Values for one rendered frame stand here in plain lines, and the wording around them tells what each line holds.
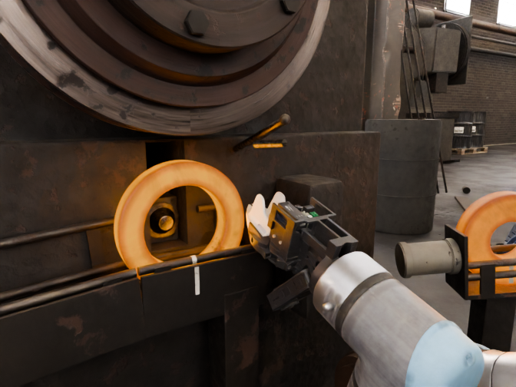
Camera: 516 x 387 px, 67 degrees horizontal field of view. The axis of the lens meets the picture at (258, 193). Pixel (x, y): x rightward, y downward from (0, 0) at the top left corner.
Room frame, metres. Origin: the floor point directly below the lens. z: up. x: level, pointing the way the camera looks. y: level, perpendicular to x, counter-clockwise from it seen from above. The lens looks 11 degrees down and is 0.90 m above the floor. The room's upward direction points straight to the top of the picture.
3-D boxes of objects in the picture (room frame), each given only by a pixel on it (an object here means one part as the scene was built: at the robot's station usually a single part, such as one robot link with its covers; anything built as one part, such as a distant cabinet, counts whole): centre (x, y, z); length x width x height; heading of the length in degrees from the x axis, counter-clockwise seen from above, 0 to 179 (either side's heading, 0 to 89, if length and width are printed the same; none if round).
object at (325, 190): (0.67, -0.09, 0.68); 0.11 x 0.08 x 0.24; 33
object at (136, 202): (0.54, 0.11, 0.75); 0.18 x 0.03 x 0.18; 121
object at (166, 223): (0.67, 0.19, 0.74); 0.17 x 0.04 x 0.04; 33
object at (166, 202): (0.74, 0.24, 0.74); 0.30 x 0.06 x 0.07; 33
